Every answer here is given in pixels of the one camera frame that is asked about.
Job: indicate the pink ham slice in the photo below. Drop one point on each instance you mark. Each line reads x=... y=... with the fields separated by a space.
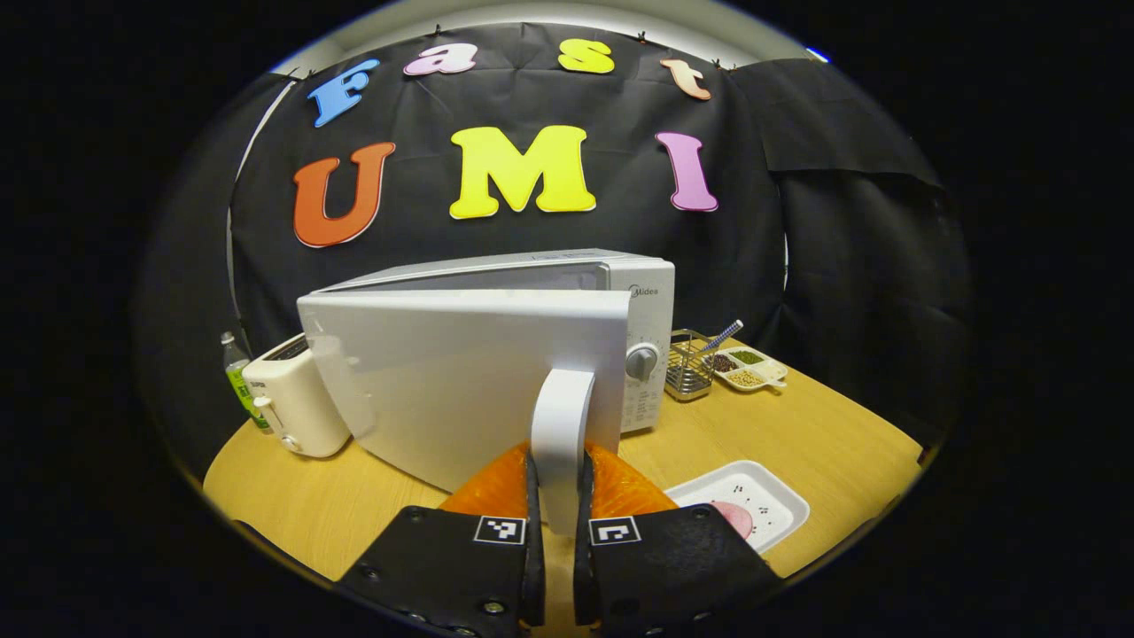
x=735 y=518

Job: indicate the green label drink bottle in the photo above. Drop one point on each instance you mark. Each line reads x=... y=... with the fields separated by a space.
x=237 y=381

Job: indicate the black backdrop cloth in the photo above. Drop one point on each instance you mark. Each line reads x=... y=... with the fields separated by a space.
x=532 y=235

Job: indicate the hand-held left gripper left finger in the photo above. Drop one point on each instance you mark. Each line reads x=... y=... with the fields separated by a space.
x=535 y=576

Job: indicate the white food tray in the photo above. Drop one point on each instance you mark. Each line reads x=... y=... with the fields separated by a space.
x=771 y=501

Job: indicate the white microwave oven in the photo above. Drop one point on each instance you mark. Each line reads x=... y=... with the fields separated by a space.
x=461 y=381

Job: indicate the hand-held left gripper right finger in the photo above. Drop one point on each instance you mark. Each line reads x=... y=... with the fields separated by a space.
x=582 y=576

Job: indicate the white toaster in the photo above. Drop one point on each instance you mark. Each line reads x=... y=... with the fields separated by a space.
x=297 y=408

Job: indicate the divided white condiment dish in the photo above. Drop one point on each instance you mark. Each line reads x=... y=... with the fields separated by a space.
x=749 y=377

